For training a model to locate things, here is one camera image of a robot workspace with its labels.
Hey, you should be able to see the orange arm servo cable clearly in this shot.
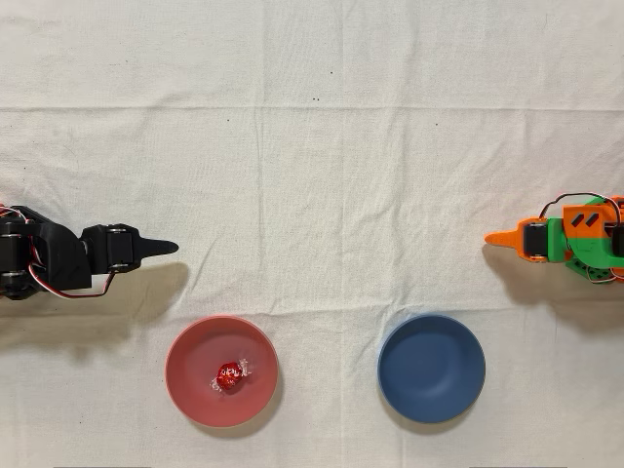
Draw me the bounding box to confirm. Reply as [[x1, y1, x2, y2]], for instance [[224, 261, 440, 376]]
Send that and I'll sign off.
[[537, 192, 624, 220]]

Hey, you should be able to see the white cloth table cover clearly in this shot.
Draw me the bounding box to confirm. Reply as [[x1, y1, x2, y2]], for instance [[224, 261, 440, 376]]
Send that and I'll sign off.
[[0, 0, 624, 468]]

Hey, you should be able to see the black gripper servo cable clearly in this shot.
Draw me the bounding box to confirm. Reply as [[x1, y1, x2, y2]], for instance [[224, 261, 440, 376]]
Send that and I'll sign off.
[[28, 233, 117, 299]]

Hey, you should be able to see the red bowl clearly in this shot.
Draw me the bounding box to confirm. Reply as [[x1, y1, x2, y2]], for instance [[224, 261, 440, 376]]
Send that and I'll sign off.
[[164, 314, 281, 429]]

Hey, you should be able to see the red candy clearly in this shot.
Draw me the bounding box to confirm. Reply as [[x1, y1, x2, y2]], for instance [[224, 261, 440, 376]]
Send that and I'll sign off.
[[209, 358, 254, 395]]

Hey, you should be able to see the blue bowl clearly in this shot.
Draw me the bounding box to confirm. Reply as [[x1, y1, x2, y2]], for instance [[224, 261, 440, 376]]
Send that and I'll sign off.
[[376, 313, 488, 424]]

